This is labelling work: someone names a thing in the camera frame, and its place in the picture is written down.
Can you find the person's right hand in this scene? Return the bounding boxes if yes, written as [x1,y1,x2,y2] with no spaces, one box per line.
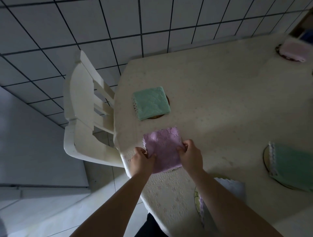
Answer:
[177,139,204,175]

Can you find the person's left hand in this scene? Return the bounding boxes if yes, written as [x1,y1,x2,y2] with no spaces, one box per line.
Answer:
[129,147,157,177]

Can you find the green character round coaster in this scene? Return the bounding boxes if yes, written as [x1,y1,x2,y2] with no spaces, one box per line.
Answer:
[194,187,203,218]

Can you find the grey cloth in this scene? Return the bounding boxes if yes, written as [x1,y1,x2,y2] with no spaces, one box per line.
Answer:
[199,177,246,228]

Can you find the green cloth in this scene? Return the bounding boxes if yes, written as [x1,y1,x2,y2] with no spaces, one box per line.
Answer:
[280,38,310,62]
[268,141,313,192]
[133,86,171,122]

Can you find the brown cartoon coaster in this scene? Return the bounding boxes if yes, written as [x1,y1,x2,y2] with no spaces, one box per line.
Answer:
[133,94,170,119]

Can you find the person's right forearm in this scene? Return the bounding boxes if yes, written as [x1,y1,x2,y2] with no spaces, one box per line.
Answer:
[189,168,284,237]

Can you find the person's left forearm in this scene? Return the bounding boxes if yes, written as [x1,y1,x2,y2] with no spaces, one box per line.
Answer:
[69,171,153,237]

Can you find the person's black trousers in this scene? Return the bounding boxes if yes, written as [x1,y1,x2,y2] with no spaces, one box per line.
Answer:
[134,212,169,237]

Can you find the cream speckled tablecloth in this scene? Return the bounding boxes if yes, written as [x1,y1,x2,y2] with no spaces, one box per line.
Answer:
[113,32,313,237]

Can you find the white slatted chair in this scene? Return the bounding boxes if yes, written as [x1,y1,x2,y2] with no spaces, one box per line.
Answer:
[63,50,125,168]

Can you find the white cabinet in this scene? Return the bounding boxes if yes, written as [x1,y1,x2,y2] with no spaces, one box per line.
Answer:
[0,85,90,230]

